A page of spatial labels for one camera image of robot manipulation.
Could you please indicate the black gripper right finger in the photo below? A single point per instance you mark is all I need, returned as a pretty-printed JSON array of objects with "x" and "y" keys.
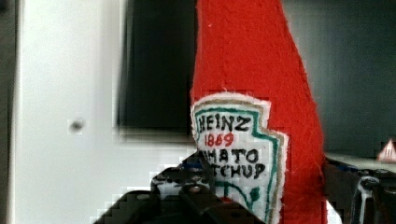
[{"x": 360, "y": 196}]

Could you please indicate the red plush ketchup bottle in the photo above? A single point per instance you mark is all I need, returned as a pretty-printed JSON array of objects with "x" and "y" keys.
[{"x": 253, "y": 115}]

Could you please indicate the black toaster oven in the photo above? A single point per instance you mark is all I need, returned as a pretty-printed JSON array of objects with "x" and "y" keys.
[{"x": 156, "y": 70}]

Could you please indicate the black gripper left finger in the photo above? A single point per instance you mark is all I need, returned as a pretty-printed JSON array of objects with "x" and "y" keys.
[{"x": 184, "y": 194}]

